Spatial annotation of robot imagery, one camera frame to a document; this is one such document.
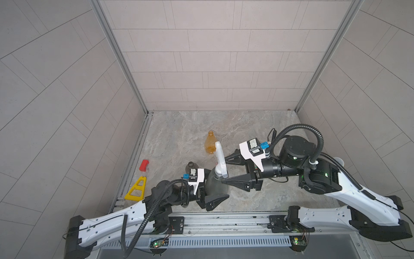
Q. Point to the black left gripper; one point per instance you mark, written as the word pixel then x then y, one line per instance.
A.
pixel 202 201

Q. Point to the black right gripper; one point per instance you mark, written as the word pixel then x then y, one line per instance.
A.
pixel 253 169

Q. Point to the clear grey spray bottle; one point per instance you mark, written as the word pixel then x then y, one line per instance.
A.
pixel 214 185

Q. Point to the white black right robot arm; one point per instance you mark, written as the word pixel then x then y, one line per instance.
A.
pixel 374 216

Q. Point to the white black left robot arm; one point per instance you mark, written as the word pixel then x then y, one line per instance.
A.
pixel 150 216

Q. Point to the orange translucent spray bottle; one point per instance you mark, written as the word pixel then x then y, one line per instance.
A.
pixel 209 144

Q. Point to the dark grey spray bottle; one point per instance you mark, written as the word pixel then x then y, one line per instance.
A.
pixel 191 165

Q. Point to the red spray nozzle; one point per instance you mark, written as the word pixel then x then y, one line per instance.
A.
pixel 143 166

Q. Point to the yellow triangular spray nozzle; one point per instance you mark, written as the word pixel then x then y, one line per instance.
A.
pixel 136 192

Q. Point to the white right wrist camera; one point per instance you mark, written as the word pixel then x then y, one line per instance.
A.
pixel 252 150

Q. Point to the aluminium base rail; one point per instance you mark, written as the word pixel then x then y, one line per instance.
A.
pixel 241 230

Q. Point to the aluminium corner frame post right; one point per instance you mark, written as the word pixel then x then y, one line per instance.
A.
pixel 338 36

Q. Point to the aluminium corner frame post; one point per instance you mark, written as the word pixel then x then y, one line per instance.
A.
pixel 103 21
pixel 338 36

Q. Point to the aluminium corner frame post left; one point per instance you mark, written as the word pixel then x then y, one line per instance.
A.
pixel 103 21

